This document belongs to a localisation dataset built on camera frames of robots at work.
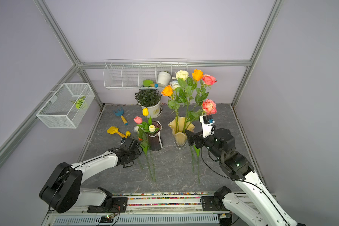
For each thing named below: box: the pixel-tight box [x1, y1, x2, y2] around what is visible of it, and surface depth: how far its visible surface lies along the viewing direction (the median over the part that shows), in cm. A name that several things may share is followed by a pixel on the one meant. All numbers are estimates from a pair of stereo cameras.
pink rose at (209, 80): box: [201, 73, 218, 86], surface depth 72 cm
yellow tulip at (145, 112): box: [142, 107, 153, 126], surface depth 78 cm
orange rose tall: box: [192, 69, 204, 82], surface depth 75 cm
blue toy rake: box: [113, 106, 129, 126], surface depth 117 cm
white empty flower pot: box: [157, 71, 171, 87], surface depth 95 cm
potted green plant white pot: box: [134, 88, 163, 119], surface depth 103 cm
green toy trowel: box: [142, 79, 159, 89], surface depth 101 cm
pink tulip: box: [133, 115, 143, 125], surface depth 74 cm
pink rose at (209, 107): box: [201, 98, 218, 116], surface depth 66 cm
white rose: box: [169, 80, 181, 91], surface depth 75 cm
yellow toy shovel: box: [106, 126, 128, 139], surface depth 104 cm
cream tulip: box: [148, 124, 156, 133], surface depth 70 cm
